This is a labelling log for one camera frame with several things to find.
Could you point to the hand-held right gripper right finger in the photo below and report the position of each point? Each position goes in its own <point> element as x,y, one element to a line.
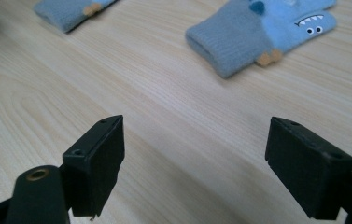
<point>307,168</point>

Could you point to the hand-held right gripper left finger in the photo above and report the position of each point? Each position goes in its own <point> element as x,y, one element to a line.
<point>97,168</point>

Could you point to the blue monster knit glove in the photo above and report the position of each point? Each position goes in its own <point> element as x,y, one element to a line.
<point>67,12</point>
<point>251,34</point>

